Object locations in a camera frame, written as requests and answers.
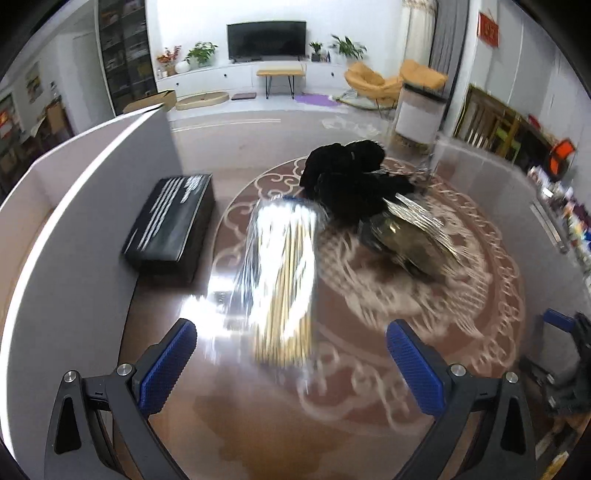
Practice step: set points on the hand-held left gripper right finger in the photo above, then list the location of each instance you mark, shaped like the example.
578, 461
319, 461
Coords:
415, 369

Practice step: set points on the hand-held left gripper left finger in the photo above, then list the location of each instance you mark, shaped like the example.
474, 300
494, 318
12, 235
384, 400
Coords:
166, 364

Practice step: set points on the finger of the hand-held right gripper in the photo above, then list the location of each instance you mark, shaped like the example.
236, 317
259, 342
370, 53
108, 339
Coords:
556, 318
535, 371

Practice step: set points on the bamboo skewer bundle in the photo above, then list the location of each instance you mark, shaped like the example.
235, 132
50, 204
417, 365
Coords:
281, 277

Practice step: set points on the white storage box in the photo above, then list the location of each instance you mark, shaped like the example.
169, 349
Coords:
69, 230

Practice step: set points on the brown patterned desktop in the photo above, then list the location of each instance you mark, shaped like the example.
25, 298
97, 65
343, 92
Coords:
415, 300

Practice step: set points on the grey metal bar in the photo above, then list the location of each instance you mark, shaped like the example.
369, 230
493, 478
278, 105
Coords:
549, 226

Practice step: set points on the row of colourful small items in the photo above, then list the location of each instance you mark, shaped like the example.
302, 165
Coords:
570, 217

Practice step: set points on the black rectangular box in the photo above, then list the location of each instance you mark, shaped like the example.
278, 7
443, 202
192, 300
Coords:
171, 221

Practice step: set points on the orange bag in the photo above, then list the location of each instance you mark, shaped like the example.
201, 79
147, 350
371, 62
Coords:
561, 159

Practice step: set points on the black fluffy plush item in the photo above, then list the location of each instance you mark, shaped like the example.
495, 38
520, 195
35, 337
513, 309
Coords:
351, 180

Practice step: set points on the clear cylindrical container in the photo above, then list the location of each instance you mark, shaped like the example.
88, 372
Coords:
415, 115

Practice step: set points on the cardboard box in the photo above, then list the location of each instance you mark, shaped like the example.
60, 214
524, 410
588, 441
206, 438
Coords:
152, 100

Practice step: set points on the beige oval tray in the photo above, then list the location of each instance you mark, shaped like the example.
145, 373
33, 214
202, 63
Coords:
203, 99

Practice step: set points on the purple floor mat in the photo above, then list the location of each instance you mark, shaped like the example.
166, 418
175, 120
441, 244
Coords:
318, 99

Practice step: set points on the orange lounge chair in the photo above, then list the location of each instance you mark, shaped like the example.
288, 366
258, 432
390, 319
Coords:
369, 81

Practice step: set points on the white television cabinet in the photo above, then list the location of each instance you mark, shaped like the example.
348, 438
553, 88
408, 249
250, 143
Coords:
231, 78

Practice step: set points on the grey curtain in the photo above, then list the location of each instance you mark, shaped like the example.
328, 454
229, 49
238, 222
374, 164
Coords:
450, 41

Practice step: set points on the white round vase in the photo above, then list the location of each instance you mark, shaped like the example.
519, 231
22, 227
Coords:
182, 66

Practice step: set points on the red flower bouquet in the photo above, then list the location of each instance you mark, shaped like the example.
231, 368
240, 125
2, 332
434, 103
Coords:
168, 57

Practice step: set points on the wooden bench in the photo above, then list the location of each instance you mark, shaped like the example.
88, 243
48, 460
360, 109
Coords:
279, 73

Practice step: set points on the green potted plant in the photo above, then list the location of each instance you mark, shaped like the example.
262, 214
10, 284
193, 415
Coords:
201, 53

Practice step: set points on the glass display cabinet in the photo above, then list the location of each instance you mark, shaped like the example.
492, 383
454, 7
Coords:
127, 50

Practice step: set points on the cream curtain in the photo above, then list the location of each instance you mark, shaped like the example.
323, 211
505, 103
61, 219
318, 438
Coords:
418, 32

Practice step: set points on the large leafy potted plant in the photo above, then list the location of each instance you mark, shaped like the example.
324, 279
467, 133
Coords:
348, 46

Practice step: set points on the small potted plant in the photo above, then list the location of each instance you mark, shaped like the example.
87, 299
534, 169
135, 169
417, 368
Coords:
316, 50

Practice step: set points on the black television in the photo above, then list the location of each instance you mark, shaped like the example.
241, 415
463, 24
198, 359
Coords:
265, 40

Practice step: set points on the red wall hanging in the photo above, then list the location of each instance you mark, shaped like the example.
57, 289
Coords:
488, 28

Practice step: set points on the framed wall painting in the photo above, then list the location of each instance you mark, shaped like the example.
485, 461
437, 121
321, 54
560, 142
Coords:
33, 83

